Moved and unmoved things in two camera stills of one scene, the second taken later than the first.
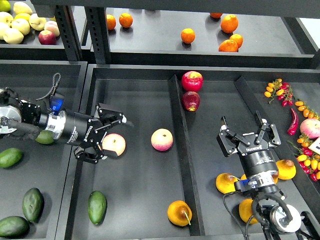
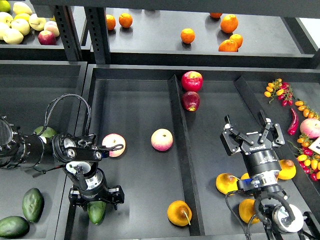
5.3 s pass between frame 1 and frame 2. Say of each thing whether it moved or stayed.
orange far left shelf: stayed
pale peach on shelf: stayed
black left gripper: moved
